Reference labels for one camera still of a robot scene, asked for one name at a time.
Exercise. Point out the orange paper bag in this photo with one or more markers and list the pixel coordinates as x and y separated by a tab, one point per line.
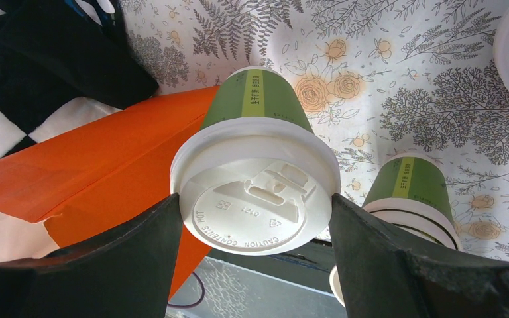
93	178

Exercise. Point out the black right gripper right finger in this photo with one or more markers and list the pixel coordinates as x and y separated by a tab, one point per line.
385	271

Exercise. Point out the blue white striped cloth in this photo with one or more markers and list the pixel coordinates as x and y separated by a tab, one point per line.
103	13

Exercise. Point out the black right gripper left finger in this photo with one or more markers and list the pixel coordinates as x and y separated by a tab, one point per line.
126	271

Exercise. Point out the black white checkered blanket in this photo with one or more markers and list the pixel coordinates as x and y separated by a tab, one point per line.
59	72

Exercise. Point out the floral table mat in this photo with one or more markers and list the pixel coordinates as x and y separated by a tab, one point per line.
375	78

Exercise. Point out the white plastic cup lid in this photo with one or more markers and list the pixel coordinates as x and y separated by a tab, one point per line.
255	186

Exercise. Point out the green paper coffee cup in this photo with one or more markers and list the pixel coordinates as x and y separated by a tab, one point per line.
256	92

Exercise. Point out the stack of green paper cups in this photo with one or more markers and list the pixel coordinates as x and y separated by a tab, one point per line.
410	192

